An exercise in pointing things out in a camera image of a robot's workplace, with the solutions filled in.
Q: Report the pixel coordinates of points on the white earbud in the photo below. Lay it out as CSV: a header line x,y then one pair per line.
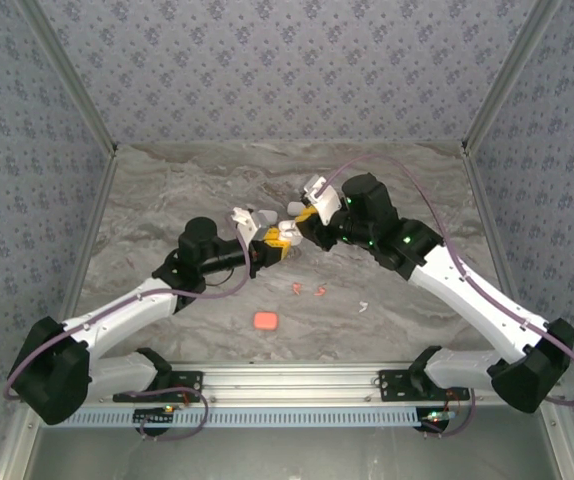
x,y
363,306

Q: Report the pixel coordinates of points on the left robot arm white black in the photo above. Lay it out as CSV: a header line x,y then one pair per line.
x,y
117,312

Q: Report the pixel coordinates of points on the aluminium frame post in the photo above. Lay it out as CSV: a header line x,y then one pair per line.
x,y
71,75
507,75

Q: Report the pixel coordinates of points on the small black control board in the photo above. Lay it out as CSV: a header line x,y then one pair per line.
x,y
434,422
149,417

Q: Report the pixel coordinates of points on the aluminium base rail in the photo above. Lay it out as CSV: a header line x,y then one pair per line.
x,y
287,382

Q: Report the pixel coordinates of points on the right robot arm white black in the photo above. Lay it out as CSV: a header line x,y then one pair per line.
x,y
472,295

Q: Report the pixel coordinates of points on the aluminium side rail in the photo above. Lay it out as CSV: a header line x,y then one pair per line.
x,y
14,450
564,445

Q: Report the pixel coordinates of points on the pink earbud charging case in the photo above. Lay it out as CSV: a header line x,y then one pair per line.
x,y
266,321

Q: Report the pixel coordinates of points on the pink earbud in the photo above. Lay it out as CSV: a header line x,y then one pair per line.
x,y
320,290
296,288

